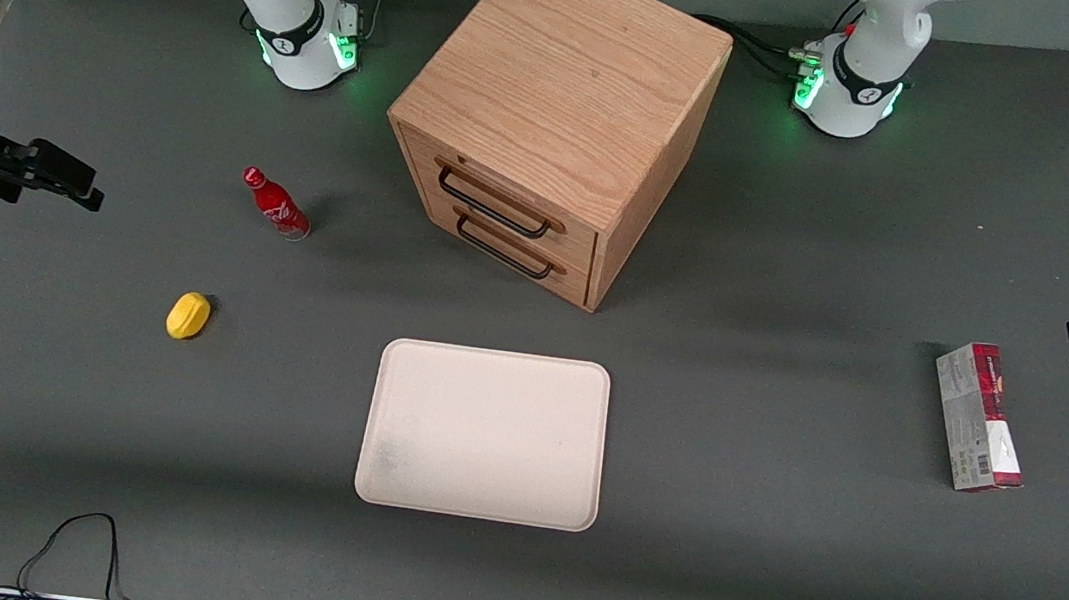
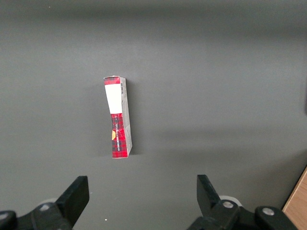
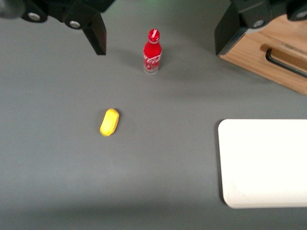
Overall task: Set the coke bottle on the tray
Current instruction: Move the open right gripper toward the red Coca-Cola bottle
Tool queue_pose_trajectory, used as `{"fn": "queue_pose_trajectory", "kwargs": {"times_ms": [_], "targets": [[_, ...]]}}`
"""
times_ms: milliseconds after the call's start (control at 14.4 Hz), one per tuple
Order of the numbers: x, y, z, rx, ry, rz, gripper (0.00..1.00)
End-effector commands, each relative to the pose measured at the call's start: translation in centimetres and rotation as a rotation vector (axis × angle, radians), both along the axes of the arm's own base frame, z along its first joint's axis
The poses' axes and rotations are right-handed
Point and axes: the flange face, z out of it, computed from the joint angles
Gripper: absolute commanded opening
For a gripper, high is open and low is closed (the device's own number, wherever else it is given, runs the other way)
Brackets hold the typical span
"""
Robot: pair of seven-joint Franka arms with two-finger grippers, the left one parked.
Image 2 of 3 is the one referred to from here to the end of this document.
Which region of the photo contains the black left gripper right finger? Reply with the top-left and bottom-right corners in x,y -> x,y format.
187,174 -> 298,230

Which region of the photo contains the wooden drawer cabinet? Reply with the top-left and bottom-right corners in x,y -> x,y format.
282,165 -> 307,230

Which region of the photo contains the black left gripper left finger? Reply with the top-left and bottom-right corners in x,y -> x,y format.
0,176 -> 90,230

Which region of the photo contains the red plaid cardboard box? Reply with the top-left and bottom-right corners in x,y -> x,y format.
103,75 -> 133,159

